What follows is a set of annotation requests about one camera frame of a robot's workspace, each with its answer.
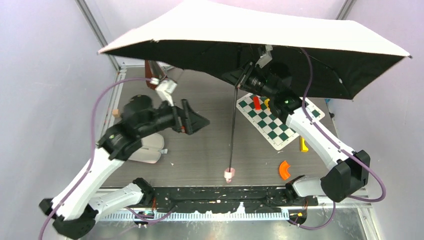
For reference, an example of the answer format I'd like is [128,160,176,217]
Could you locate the yellow block on table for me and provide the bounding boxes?
[300,137,309,153]

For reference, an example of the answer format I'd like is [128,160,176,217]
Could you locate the yellow block on chessboard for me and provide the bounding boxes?
[263,98,270,110]

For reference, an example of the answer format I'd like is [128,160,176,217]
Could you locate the green white chessboard mat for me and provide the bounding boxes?
[236,92,326,152]

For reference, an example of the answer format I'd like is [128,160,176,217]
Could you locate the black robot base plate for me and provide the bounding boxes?
[134,185,318,214]

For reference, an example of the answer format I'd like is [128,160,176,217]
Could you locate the long red block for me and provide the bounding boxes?
[252,95,262,111]

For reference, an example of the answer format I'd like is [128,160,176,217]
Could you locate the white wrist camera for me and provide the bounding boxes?
[255,44,273,69]
[149,77,178,107]

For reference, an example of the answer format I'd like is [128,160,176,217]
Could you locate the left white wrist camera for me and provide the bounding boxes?
[149,77,178,107]

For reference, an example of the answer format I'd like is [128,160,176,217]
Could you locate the orange curved block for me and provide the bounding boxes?
[278,160,291,180]

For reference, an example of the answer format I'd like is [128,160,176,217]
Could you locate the pink and black folding umbrella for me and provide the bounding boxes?
[97,0,413,185]

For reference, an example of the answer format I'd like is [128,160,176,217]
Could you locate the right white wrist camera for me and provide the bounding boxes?
[255,44,273,69]

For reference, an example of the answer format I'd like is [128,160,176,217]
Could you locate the brown wooden metronome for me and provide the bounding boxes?
[144,60,168,90]

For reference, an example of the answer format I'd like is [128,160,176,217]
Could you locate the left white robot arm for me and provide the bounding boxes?
[39,95,210,240]

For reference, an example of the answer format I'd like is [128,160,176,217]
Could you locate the small wooden cube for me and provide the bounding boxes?
[112,109,121,118]

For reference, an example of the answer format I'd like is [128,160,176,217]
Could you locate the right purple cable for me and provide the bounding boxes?
[287,47,387,231]

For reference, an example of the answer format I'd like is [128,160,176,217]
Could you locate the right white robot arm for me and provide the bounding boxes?
[221,62,371,203]

